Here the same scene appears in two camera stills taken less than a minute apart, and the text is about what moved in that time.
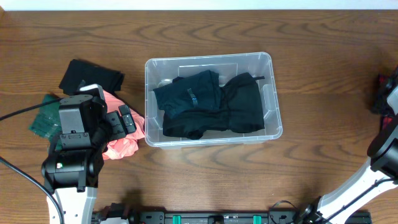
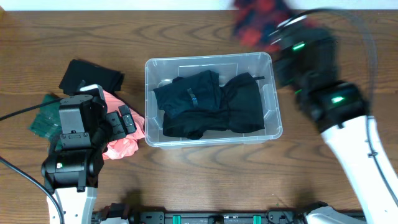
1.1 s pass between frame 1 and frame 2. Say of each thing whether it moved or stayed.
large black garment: stayed
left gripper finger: stayed
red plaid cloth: moved
